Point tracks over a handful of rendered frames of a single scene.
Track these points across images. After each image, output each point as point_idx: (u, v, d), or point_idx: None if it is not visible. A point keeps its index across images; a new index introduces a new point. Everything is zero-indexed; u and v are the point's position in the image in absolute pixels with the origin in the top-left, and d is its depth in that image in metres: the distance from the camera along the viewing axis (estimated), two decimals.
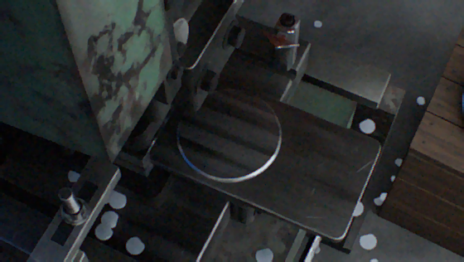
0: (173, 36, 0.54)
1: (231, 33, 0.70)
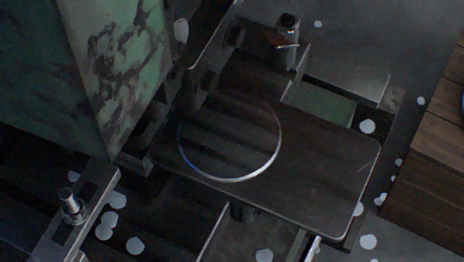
0: (173, 36, 0.54)
1: (231, 33, 0.70)
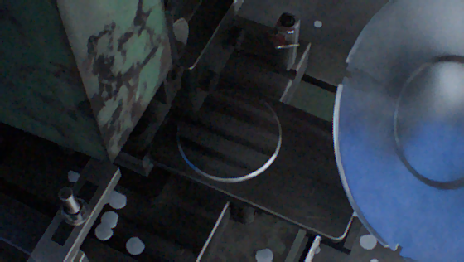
0: (173, 36, 0.54)
1: (231, 33, 0.70)
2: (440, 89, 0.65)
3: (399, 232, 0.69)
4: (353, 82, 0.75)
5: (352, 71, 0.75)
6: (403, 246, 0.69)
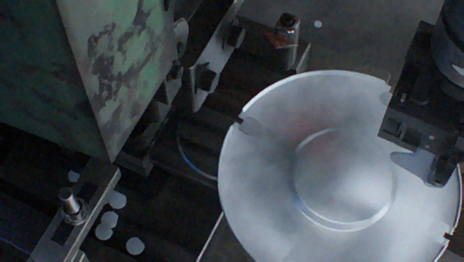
0: (173, 36, 0.54)
1: (231, 33, 0.70)
2: (341, 151, 0.81)
3: None
4: (244, 128, 0.82)
5: (244, 119, 0.83)
6: None
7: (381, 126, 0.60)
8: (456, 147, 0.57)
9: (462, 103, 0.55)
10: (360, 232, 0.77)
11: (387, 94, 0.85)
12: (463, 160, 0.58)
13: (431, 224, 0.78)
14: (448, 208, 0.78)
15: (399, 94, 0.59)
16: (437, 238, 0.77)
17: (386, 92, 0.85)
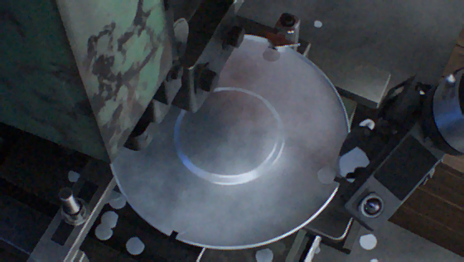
0: (173, 36, 0.54)
1: (231, 33, 0.70)
2: (225, 108, 0.84)
3: (176, 219, 0.77)
4: None
5: None
6: (178, 232, 0.77)
7: (398, 84, 0.72)
8: (380, 125, 0.67)
9: (420, 118, 0.64)
10: (248, 183, 0.80)
11: (270, 50, 0.88)
12: (367, 139, 0.68)
13: (320, 169, 0.80)
14: (337, 152, 0.81)
15: (426, 92, 0.69)
16: (326, 182, 0.80)
17: (269, 49, 0.89)
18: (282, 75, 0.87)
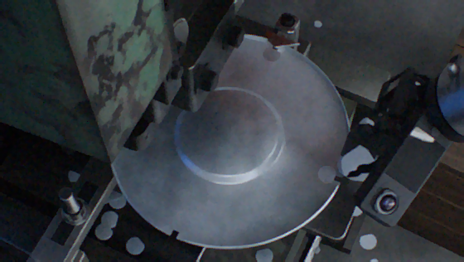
0: (173, 36, 0.54)
1: (231, 33, 0.70)
2: (225, 108, 0.84)
3: (176, 219, 0.78)
4: None
5: None
6: (179, 232, 0.77)
7: (392, 78, 0.72)
8: (383, 121, 0.67)
9: (422, 109, 0.65)
10: (248, 183, 0.80)
11: (270, 50, 0.88)
12: (371, 137, 0.68)
13: (321, 168, 0.81)
14: (337, 152, 0.82)
15: (421, 82, 0.70)
16: (327, 181, 0.80)
17: (269, 49, 0.89)
18: (282, 75, 0.87)
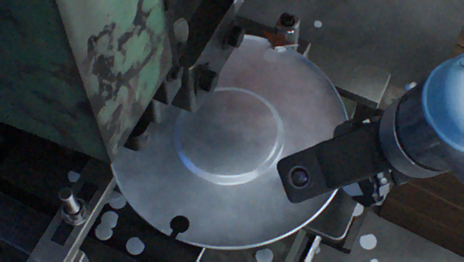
0: (173, 36, 0.54)
1: (231, 33, 0.70)
2: (201, 133, 0.82)
3: None
4: None
5: None
6: None
7: None
8: (359, 120, 0.67)
9: None
10: (282, 117, 0.84)
11: None
12: (344, 129, 0.68)
13: (266, 60, 0.88)
14: (249, 46, 0.89)
15: None
16: (279, 55, 0.88)
17: None
18: None
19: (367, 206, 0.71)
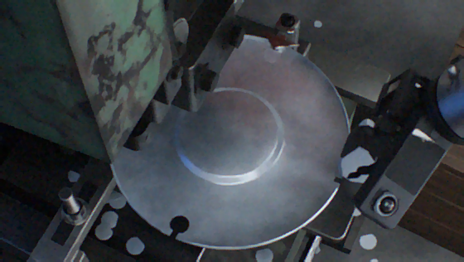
0: (173, 36, 0.54)
1: (231, 33, 0.70)
2: (201, 133, 0.82)
3: (322, 178, 0.80)
4: None
5: None
6: (335, 177, 0.80)
7: (392, 79, 0.72)
8: (382, 123, 0.67)
9: (422, 111, 0.65)
10: (282, 118, 0.84)
11: None
12: (371, 138, 0.68)
13: (266, 60, 0.88)
14: (249, 46, 0.89)
15: (421, 84, 0.70)
16: (279, 55, 0.88)
17: None
18: None
19: None
